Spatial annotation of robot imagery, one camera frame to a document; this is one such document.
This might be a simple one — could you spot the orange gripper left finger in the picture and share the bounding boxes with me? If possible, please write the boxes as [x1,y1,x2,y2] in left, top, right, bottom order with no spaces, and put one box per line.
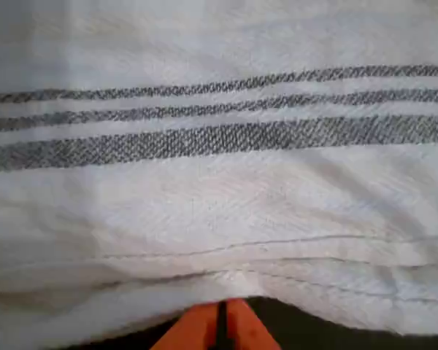
[150,299,220,350]

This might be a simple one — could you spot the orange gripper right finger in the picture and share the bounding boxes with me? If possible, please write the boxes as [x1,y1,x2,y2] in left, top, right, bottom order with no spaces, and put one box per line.
[224,297,283,350]

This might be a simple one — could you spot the white grey-striped towel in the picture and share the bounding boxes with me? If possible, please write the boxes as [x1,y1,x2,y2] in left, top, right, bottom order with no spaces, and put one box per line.
[0,0,438,350]

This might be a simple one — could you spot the large black desk mat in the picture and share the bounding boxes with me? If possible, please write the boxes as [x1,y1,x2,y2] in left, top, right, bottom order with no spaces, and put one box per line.
[67,295,438,350]

